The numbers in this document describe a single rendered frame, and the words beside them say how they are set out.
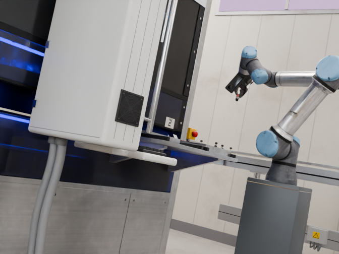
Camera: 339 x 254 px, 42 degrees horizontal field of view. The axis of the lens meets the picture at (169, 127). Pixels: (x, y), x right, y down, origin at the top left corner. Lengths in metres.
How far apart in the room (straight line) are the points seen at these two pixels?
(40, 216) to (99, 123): 0.49
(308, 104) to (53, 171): 1.11
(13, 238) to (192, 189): 3.55
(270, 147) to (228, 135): 3.23
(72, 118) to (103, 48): 0.29
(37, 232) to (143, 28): 0.90
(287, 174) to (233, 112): 3.17
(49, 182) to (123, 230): 0.79
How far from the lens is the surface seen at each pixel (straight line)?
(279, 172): 2.12
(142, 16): 1.63
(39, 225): 1.82
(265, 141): 2.01
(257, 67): 2.18
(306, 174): 3.14
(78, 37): 1.77
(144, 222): 2.61
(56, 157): 1.80
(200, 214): 5.30
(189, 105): 2.78
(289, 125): 2.01
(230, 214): 3.39
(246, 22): 5.53
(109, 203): 2.36
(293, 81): 2.21
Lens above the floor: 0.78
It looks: 5 degrees up
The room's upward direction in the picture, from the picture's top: 11 degrees clockwise
